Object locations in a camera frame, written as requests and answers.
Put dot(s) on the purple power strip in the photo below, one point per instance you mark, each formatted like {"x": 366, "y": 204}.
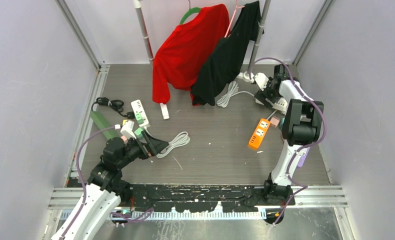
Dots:
{"x": 303, "y": 157}

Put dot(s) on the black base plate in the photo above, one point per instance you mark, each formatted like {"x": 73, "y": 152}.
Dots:
{"x": 199, "y": 198}

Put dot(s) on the pink hanger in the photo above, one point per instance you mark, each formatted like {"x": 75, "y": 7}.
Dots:
{"x": 236, "y": 8}

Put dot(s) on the pink plug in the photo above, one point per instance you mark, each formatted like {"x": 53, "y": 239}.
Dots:
{"x": 274, "y": 121}

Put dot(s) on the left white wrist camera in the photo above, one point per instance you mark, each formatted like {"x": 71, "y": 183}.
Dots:
{"x": 127, "y": 130}

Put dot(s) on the green power strip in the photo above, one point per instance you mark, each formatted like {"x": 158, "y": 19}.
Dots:
{"x": 102, "y": 123}

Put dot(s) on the red shirt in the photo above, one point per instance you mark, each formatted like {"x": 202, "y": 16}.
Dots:
{"x": 181, "y": 56}

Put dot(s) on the black shirt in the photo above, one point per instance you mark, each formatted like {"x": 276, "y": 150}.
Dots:
{"x": 224, "y": 63}

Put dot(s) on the clothes rack left pole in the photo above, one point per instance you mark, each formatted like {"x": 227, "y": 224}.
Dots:
{"x": 138, "y": 9}

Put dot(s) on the white power strip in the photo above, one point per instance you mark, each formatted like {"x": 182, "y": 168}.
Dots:
{"x": 280, "y": 105}
{"x": 137, "y": 107}

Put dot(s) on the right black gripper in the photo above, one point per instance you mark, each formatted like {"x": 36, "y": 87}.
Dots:
{"x": 261, "y": 96}

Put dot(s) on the clothes rack pole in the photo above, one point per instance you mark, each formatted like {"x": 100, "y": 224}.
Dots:
{"x": 138, "y": 9}
{"x": 255, "y": 43}

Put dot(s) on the orange power strip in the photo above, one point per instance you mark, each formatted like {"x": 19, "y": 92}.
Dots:
{"x": 259, "y": 134}

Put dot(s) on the teal plug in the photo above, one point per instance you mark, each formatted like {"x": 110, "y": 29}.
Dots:
{"x": 282, "y": 123}

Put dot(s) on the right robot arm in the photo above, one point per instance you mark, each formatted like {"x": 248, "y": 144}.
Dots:
{"x": 301, "y": 128}

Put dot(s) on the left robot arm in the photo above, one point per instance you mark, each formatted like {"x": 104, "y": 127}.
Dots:
{"x": 104, "y": 189}

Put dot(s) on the clothes rack right pole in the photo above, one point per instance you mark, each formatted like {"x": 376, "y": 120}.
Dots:
{"x": 255, "y": 43}

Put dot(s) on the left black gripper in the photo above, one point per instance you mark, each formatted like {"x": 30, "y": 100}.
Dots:
{"x": 153, "y": 146}

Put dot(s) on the green hanger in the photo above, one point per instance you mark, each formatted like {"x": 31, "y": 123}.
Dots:
{"x": 190, "y": 12}

